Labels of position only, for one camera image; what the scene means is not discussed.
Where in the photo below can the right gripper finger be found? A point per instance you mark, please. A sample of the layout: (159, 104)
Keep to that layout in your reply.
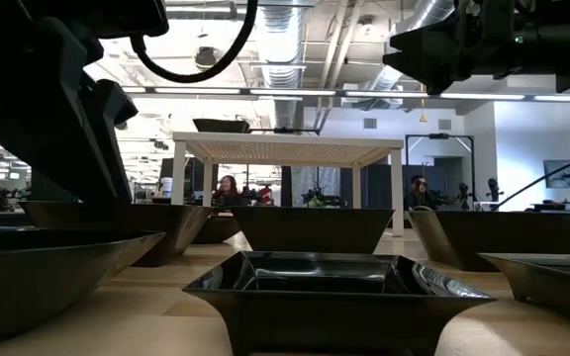
(438, 66)
(443, 37)

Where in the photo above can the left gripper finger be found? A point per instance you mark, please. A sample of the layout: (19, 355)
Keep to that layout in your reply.
(57, 138)
(117, 106)

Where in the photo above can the black wavy square bowl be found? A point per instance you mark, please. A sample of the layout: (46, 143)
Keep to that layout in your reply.
(156, 232)
(220, 126)
(310, 230)
(488, 240)

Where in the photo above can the black round bowl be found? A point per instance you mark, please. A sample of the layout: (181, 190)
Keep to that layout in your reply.
(42, 287)
(216, 230)

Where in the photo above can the black square flared plate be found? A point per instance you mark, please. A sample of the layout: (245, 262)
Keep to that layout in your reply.
(334, 316)
(552, 287)

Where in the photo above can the white plastic container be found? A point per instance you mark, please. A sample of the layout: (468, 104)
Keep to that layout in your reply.
(166, 187)

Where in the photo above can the black ceiling-mounted device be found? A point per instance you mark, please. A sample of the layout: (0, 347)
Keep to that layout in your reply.
(206, 57)

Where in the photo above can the dark computer monitor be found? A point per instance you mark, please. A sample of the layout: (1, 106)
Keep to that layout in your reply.
(562, 173)

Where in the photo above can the person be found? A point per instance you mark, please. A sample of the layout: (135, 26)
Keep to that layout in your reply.
(226, 190)
(419, 195)

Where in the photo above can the long ceiling light strip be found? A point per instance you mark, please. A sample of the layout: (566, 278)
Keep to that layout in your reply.
(290, 92)

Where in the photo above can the small green office plant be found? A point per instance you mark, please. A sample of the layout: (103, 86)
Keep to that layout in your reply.
(314, 200)

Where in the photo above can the grey wall air vent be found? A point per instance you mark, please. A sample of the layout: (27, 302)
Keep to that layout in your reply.
(370, 123)
(444, 124)

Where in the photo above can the black gantry frame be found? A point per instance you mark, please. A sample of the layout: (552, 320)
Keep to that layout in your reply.
(438, 135)

